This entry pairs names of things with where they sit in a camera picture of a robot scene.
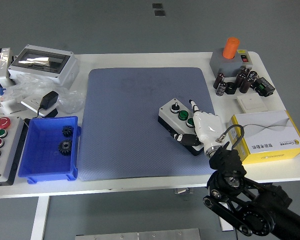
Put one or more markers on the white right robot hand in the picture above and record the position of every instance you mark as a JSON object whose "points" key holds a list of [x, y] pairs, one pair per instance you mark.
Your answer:
{"points": [[208, 127]]}

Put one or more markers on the grey four-button control box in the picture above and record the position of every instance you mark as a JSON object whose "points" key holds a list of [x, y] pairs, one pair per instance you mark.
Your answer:
{"points": [[165, 113]]}

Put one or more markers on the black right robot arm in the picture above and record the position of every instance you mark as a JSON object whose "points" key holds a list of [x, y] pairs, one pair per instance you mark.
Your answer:
{"points": [[227, 162]]}

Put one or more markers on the grey five-button control station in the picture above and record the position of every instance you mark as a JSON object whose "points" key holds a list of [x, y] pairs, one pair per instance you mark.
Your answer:
{"points": [[7, 150]]}

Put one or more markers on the black silver-striped capacitor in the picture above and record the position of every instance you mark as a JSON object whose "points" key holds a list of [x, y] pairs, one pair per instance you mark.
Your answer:
{"points": [[221, 89]]}

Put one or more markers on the dark brown cylindrical capacitor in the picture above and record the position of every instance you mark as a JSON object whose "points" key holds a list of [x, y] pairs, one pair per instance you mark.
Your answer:
{"points": [[252, 75], [244, 70], [245, 85], [240, 79], [218, 80]]}

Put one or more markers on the yellow and white cardboard box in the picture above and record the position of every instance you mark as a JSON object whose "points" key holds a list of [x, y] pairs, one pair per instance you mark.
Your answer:
{"points": [[272, 132]]}

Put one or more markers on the grey-blue textured mat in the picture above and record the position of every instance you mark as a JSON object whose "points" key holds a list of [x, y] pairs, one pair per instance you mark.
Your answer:
{"points": [[127, 125]]}

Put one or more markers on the orange cylinder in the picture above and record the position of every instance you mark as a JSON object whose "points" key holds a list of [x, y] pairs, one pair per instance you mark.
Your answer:
{"points": [[230, 47]]}

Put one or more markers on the white table leg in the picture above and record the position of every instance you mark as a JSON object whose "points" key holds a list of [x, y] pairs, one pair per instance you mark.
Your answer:
{"points": [[226, 225], [40, 217]]}

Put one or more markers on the dark square floor plate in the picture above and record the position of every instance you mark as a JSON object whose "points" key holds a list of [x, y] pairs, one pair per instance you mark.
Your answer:
{"points": [[159, 12], [157, 5]]}

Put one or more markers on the grey metal plate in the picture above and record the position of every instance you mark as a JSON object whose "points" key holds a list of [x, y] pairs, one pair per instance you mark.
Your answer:
{"points": [[140, 235]]}

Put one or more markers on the clear plastic bag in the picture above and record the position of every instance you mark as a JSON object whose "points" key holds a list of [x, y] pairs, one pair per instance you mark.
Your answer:
{"points": [[72, 100]]}

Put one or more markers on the small black bevel gear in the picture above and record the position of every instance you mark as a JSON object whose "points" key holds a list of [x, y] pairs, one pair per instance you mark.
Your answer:
{"points": [[67, 131]]}

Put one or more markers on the large black bevel gear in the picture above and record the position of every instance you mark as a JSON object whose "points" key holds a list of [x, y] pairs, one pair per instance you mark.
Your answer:
{"points": [[65, 147]]}

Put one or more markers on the black power adapter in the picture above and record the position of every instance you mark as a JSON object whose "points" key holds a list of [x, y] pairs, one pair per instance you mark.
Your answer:
{"points": [[49, 99]]}

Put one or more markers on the blue plastic bin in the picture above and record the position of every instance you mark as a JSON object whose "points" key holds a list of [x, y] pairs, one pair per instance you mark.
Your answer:
{"points": [[45, 160]]}

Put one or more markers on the white part with blue clip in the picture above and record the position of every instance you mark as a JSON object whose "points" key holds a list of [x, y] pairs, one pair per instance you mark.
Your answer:
{"points": [[5, 106]]}

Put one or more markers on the black and white device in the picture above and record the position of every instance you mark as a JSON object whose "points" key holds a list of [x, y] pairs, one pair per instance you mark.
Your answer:
{"points": [[2, 70]]}

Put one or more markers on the white wall switch plate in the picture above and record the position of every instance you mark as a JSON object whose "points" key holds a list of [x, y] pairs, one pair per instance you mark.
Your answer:
{"points": [[251, 102]]}

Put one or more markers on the grey switch box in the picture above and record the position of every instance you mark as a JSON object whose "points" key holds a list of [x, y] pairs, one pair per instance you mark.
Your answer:
{"points": [[227, 66]]}

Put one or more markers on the metal bracket under table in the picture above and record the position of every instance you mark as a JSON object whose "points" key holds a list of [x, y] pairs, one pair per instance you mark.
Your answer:
{"points": [[183, 191]]}

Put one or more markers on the grey enclosure with clear window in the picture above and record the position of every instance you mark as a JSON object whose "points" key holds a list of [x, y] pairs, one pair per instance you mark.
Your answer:
{"points": [[62, 71]]}

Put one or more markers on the white wall socket panel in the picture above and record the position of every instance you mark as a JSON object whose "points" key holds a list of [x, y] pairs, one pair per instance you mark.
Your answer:
{"points": [[30, 102]]}

